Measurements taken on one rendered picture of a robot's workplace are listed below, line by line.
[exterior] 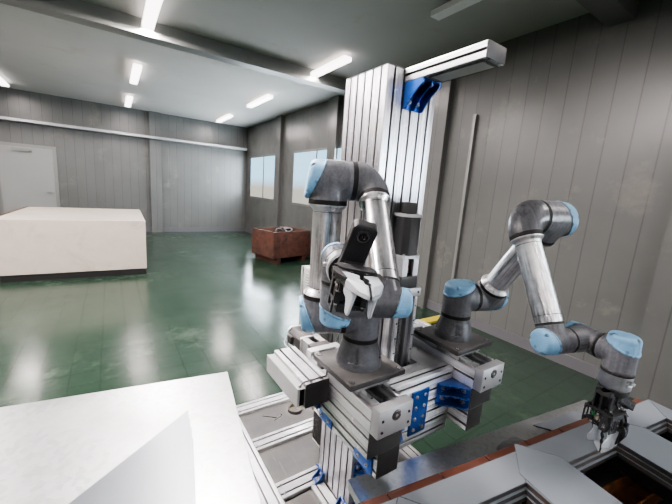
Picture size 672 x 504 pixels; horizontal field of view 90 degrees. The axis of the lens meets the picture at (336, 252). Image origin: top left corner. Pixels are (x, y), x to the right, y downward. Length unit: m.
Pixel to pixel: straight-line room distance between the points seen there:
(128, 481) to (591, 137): 4.08
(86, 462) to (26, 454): 0.12
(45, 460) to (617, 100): 4.25
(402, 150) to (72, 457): 1.22
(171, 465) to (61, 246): 5.74
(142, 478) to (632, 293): 3.80
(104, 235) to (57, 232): 0.57
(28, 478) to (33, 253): 5.65
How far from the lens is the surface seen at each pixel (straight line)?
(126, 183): 11.25
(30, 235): 6.41
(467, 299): 1.42
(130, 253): 6.36
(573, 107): 4.27
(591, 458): 1.44
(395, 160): 1.30
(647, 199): 3.93
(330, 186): 0.96
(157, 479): 0.78
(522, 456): 1.29
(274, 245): 6.92
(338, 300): 0.57
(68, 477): 0.88
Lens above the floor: 1.59
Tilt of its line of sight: 10 degrees down
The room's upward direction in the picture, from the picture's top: 4 degrees clockwise
